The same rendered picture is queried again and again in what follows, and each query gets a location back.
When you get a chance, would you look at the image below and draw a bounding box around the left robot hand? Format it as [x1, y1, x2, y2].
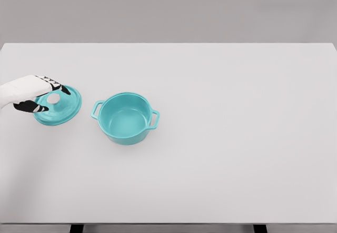
[8, 75, 72, 113]

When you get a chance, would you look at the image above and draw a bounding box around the teal pot lid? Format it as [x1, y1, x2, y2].
[33, 85, 82, 126]

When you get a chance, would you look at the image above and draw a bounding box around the teal pot with handles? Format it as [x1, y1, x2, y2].
[90, 92, 161, 146]

